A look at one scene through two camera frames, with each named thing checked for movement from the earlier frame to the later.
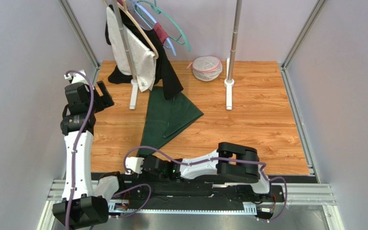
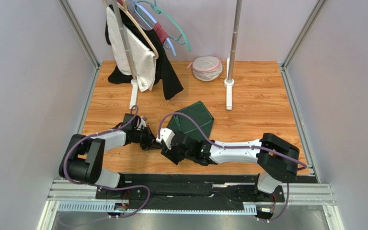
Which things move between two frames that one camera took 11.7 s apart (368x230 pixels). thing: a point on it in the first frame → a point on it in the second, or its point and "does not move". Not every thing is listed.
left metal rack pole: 126,40 does not move
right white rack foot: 229,84 does not move
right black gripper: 117,178 → 167,152
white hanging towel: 143,60 does not move
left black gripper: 104,101 → 149,140
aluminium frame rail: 313,193 does not move
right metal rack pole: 235,42 does not move
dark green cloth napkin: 165,118 → 198,112
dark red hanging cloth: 162,34 does not move
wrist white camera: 134,163 → 166,135
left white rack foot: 134,83 does not move
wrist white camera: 77,77 → 143,121
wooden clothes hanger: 123,7 does not move
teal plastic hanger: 157,10 does not move
